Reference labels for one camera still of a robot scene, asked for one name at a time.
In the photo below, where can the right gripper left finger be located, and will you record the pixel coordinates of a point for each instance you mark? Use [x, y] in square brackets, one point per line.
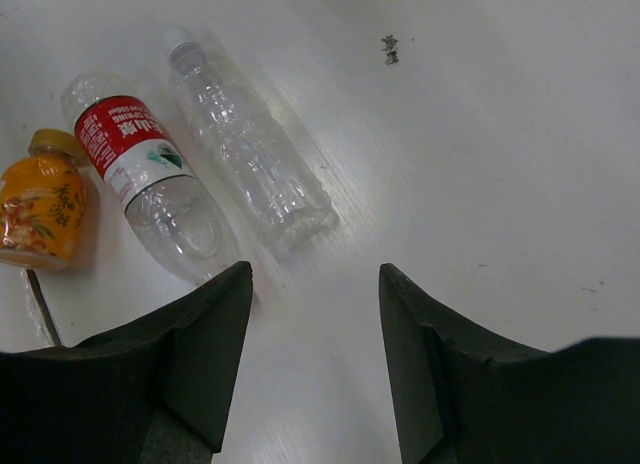
[161, 385]

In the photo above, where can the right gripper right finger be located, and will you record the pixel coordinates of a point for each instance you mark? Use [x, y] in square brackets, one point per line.
[464, 394]

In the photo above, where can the orange juice bottle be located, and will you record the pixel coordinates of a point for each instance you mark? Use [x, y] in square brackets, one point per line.
[43, 203]

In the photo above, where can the clear unlabelled plastic bottle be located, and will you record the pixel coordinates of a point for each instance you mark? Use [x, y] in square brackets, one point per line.
[238, 133]

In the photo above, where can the red label plastic bottle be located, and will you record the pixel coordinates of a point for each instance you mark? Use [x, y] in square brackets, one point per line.
[167, 207]

